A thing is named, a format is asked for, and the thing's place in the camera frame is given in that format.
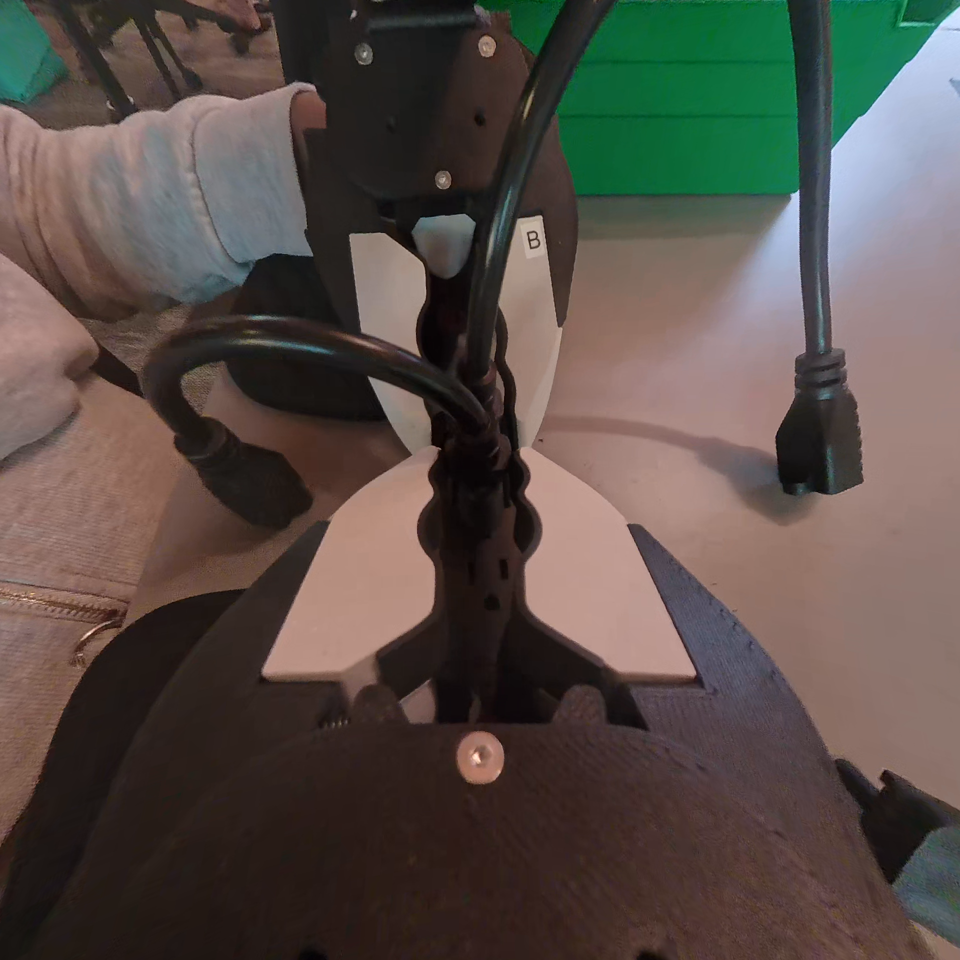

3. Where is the black chair wheel base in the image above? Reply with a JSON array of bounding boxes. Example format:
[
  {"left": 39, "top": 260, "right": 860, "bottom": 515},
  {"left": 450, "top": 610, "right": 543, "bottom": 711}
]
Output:
[{"left": 52, "top": 0, "right": 256, "bottom": 121}]

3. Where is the person's left hand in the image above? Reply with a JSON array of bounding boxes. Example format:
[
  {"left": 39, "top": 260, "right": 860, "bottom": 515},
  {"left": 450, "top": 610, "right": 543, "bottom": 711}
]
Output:
[{"left": 289, "top": 91, "right": 330, "bottom": 155}]

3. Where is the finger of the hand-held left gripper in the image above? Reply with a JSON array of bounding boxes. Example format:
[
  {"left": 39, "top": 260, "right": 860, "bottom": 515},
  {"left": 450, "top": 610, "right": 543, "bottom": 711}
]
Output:
[
  {"left": 348, "top": 232, "right": 453, "bottom": 456},
  {"left": 495, "top": 213, "right": 565, "bottom": 447}
]

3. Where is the person's left forearm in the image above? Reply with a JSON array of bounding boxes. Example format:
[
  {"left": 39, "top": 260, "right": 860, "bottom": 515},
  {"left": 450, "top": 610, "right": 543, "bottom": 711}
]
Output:
[{"left": 0, "top": 81, "right": 320, "bottom": 320}]

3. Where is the teal bag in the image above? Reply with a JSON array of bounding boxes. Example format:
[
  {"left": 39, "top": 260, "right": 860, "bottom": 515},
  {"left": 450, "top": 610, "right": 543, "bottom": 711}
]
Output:
[{"left": 0, "top": 0, "right": 70, "bottom": 104}]

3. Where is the black round fabric pad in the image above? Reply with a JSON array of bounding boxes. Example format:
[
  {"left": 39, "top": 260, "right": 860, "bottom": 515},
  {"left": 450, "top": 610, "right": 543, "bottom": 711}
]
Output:
[{"left": 0, "top": 588, "right": 252, "bottom": 960}]

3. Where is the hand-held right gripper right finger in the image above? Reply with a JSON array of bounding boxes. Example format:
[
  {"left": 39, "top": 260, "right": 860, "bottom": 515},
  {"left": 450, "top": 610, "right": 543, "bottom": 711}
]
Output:
[{"left": 510, "top": 447, "right": 697, "bottom": 721}]

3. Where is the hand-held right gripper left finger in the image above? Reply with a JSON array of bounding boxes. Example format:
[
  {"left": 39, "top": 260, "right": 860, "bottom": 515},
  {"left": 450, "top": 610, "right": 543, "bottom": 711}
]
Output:
[{"left": 261, "top": 447, "right": 451, "bottom": 721}]

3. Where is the green plastic bin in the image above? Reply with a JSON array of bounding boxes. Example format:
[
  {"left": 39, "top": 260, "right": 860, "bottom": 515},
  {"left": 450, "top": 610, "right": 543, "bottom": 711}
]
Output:
[{"left": 480, "top": 0, "right": 960, "bottom": 198}]

